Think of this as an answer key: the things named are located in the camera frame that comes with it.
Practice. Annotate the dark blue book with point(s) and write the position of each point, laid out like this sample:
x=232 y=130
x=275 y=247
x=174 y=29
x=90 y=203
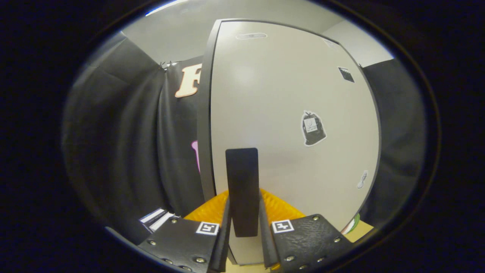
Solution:
x=151 y=216

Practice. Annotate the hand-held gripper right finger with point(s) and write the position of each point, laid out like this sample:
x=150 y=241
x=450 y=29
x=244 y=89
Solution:
x=307 y=239

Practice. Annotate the black backdrop cloth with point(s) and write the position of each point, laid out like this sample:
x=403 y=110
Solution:
x=113 y=132

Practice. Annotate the grey book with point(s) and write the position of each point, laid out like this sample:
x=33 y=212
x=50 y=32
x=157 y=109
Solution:
x=163 y=224

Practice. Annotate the grey shoe cabinet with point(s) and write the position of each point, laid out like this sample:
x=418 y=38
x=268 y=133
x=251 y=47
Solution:
x=204 y=113

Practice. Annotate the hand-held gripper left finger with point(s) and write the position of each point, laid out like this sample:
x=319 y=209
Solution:
x=185 y=242

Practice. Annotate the watermelon pattern pouch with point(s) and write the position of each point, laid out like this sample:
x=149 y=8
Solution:
x=352 y=224

